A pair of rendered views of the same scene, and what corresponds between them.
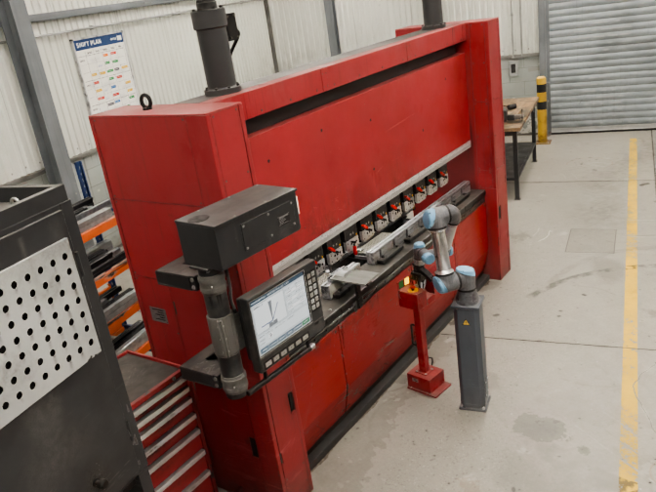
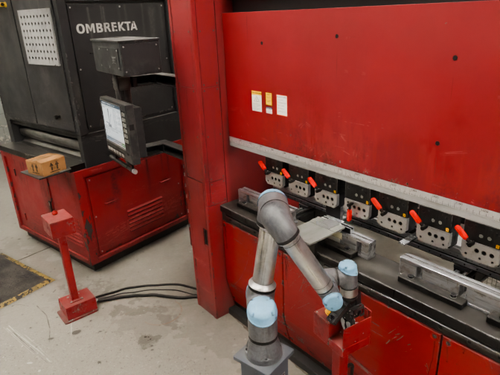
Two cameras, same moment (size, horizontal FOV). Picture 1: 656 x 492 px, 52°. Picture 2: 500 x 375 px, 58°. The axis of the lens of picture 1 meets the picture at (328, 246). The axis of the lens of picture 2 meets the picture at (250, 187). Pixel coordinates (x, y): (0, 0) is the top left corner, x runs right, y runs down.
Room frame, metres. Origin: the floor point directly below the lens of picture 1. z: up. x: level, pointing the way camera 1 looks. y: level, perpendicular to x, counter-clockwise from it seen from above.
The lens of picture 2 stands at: (4.14, -2.23, 2.06)
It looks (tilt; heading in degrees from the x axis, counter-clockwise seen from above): 21 degrees down; 104
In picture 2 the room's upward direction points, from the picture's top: 3 degrees counter-clockwise
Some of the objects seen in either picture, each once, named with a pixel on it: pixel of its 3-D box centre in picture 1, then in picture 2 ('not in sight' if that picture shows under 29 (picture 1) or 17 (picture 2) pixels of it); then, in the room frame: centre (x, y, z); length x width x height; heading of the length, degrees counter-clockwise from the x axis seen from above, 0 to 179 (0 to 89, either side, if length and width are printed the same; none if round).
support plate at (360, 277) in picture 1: (354, 276); (315, 230); (3.96, -0.14, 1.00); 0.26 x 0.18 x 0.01; 52
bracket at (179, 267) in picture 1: (207, 263); (156, 80); (2.85, 0.55, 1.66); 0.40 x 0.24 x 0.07; 142
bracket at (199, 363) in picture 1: (227, 355); (164, 152); (2.85, 0.55, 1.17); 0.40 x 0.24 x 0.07; 142
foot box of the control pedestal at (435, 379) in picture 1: (429, 379); not in sight; (4.09, -0.57, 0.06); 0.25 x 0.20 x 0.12; 44
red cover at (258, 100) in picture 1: (365, 63); not in sight; (4.56, -0.43, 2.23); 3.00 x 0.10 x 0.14; 142
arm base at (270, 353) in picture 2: (467, 293); (263, 342); (3.82, -0.82, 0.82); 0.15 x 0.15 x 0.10
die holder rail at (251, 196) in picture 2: not in sight; (266, 204); (3.61, 0.31, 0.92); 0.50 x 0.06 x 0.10; 142
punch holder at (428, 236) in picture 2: (377, 217); (438, 224); (4.50, -0.37, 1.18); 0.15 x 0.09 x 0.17; 142
